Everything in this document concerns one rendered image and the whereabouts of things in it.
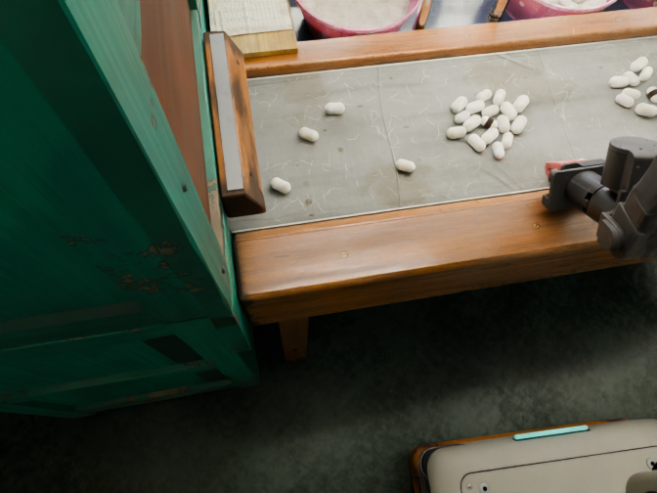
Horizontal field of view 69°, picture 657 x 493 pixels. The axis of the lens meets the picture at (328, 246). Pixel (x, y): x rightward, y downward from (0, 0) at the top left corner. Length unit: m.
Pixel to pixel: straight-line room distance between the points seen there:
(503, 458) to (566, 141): 0.71
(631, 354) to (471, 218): 1.07
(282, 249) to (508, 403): 1.01
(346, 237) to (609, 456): 0.87
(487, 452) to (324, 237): 0.71
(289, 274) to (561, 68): 0.67
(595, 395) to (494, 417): 0.32
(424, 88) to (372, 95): 0.10
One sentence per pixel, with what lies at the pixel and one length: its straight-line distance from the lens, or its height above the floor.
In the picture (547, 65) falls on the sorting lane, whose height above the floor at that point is 0.74.
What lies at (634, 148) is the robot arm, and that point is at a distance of 0.74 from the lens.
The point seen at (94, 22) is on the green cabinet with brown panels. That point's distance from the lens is 0.25.
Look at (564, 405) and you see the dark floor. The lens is 1.65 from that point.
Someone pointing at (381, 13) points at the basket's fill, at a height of 0.73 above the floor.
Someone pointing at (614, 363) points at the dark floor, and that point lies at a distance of 1.75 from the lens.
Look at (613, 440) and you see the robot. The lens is 1.38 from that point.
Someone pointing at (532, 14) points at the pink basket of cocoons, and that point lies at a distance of 1.19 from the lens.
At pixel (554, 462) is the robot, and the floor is 0.28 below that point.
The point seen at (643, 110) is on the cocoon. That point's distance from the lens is 1.08.
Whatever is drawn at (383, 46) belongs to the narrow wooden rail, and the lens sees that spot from 0.97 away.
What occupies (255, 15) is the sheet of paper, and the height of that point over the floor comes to 0.78.
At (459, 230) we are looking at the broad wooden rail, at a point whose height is 0.76.
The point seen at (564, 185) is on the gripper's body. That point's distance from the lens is 0.83.
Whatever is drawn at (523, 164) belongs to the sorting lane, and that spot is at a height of 0.74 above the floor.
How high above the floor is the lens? 1.45
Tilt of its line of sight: 68 degrees down
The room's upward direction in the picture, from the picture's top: 8 degrees clockwise
